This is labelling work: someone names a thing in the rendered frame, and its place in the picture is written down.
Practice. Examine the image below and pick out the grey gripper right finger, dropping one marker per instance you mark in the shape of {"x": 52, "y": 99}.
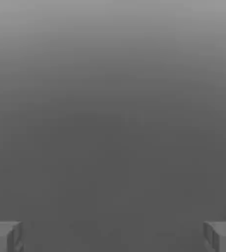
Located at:
{"x": 225, "y": 236}

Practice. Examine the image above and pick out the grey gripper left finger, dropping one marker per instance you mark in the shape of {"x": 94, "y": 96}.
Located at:
{"x": 1, "y": 236}

